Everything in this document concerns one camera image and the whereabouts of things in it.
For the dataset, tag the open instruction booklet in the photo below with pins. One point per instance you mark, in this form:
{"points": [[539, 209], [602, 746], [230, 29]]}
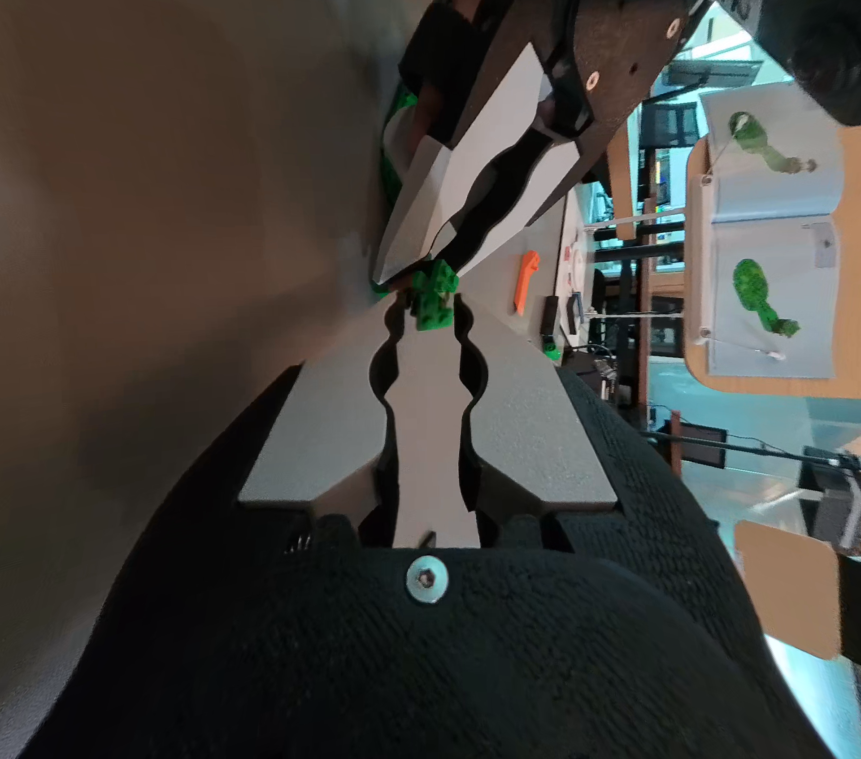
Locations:
{"points": [[773, 234]]}

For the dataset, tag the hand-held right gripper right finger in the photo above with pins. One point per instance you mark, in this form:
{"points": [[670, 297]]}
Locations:
{"points": [[531, 429]]}

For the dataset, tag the black tablet on arm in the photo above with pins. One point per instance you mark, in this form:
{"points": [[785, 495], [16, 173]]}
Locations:
{"points": [[699, 444]]}

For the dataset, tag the green brick leaf model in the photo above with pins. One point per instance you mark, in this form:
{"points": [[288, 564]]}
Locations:
{"points": [[434, 302]]}

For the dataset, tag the black battery pack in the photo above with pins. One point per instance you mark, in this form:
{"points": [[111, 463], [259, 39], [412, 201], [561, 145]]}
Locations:
{"points": [[577, 315]]}

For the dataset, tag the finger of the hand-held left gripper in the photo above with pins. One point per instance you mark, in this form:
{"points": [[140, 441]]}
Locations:
{"points": [[471, 154], [538, 187]]}

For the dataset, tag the bright green curved brick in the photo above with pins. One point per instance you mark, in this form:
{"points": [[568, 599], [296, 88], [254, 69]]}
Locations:
{"points": [[553, 350]]}

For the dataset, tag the wooden book stand white base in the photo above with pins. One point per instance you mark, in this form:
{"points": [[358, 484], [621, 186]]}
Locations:
{"points": [[699, 369]]}

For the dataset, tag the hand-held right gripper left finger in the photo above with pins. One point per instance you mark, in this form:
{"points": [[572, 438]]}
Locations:
{"points": [[323, 429]]}

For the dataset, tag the black battery with blue edge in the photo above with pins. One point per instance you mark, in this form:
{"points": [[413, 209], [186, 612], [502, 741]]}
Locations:
{"points": [[550, 315]]}

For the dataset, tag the grey desk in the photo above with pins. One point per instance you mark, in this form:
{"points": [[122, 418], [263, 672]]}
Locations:
{"points": [[202, 234]]}

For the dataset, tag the orange brick separator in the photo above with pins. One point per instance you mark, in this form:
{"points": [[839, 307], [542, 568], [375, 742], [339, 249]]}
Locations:
{"points": [[526, 281]]}

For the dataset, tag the wooden board rounded corners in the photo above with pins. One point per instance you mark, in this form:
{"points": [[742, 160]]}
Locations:
{"points": [[787, 591]]}

